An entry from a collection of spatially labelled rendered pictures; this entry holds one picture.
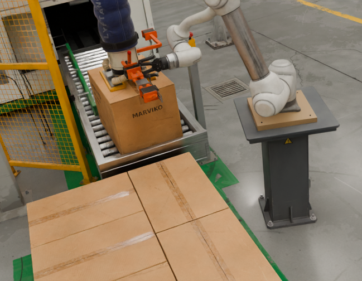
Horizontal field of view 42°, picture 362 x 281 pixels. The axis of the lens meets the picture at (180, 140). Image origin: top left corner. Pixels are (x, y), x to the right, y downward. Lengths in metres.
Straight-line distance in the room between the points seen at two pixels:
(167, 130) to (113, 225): 0.76
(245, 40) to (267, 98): 0.31
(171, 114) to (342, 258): 1.30
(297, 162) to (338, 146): 1.01
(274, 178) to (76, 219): 1.18
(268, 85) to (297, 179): 0.74
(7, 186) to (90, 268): 1.54
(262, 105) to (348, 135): 1.65
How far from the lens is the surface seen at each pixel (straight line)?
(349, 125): 4.12
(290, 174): 2.92
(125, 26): 2.85
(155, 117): 2.86
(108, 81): 2.97
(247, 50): 2.41
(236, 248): 2.22
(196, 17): 2.71
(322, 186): 3.43
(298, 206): 3.08
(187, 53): 2.78
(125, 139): 2.86
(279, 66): 2.62
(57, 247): 2.47
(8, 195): 3.74
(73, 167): 3.80
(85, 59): 4.71
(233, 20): 2.37
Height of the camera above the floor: 2.11
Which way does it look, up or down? 31 degrees down
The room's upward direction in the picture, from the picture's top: 10 degrees counter-clockwise
